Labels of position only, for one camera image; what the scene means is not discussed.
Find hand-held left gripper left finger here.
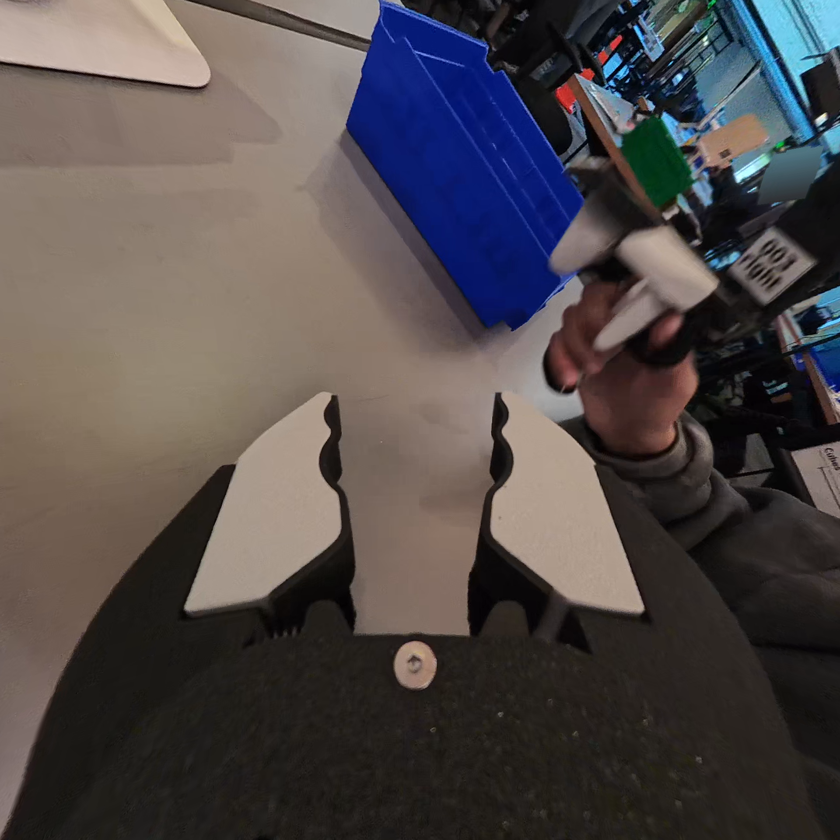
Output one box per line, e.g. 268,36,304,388
184,392,357,634

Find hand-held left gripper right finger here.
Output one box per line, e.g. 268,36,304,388
469,392,647,641

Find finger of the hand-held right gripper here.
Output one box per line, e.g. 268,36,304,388
616,225,721,314
548,196,630,278

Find blue plastic bin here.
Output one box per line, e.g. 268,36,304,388
346,0,585,330

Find person's right forearm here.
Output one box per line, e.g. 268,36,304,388
561,410,840,651

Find person's right hand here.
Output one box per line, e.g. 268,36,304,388
543,282,701,457

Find printed paper sheet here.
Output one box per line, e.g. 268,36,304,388
791,443,840,516

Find person's body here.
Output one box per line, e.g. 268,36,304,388
735,623,840,840

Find white stand with wooden board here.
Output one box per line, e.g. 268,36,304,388
0,0,212,88

